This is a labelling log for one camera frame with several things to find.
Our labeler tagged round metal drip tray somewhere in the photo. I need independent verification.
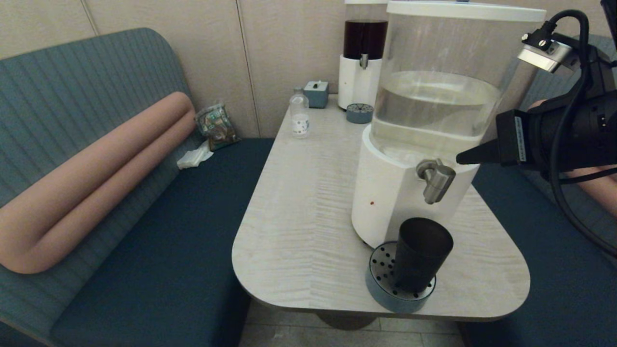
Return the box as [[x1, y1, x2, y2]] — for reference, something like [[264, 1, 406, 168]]
[[365, 241, 437, 314]]

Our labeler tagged black plastic cup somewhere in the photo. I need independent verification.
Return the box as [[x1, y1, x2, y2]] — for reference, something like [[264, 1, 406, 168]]
[[393, 217, 454, 293]]

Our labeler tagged white crumpled tissue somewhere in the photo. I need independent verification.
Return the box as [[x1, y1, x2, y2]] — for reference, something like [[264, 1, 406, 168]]
[[176, 140, 214, 170]]

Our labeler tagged large white dispenser lid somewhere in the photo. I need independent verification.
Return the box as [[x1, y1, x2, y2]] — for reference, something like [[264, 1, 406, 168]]
[[386, 0, 547, 23]]

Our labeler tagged small blue drip tray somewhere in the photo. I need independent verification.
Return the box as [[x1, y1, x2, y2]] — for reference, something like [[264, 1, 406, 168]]
[[346, 102, 373, 124]]

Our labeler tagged clear plastic bottle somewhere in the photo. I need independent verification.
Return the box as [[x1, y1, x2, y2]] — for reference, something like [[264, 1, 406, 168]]
[[289, 87, 309, 139]]

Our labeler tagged blue-grey tissue box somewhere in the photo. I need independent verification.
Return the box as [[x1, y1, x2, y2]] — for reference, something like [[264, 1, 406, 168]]
[[303, 80, 329, 108]]

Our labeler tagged large clear water dispenser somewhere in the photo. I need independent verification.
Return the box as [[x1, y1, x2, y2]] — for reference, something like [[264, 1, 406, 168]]
[[351, 0, 547, 254]]

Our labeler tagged large steel dispenser tap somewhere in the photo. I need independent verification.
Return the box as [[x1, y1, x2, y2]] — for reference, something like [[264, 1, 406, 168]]
[[416, 159, 456, 205]]

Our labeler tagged small dark drink dispenser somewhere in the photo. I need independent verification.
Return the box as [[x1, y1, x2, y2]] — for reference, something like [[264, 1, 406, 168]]
[[337, 0, 389, 110]]

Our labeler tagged printed snack bag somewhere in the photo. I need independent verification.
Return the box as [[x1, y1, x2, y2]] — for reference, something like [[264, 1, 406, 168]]
[[194, 101, 240, 151]]

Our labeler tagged teal upholstered bench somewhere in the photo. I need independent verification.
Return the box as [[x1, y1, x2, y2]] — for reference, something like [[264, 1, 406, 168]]
[[458, 33, 617, 347], [0, 27, 275, 347]]

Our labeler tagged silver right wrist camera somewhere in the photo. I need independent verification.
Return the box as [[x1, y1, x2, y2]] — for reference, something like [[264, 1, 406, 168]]
[[517, 30, 579, 73]]

